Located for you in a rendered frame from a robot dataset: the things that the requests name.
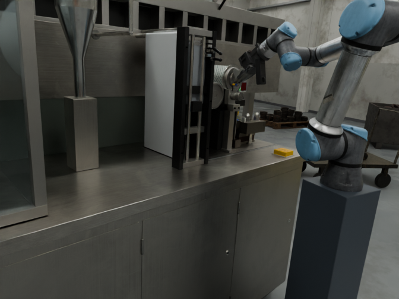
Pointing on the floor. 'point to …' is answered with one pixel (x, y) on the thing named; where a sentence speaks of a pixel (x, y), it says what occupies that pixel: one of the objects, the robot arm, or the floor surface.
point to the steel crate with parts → (383, 124)
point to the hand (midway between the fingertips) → (237, 83)
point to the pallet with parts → (284, 118)
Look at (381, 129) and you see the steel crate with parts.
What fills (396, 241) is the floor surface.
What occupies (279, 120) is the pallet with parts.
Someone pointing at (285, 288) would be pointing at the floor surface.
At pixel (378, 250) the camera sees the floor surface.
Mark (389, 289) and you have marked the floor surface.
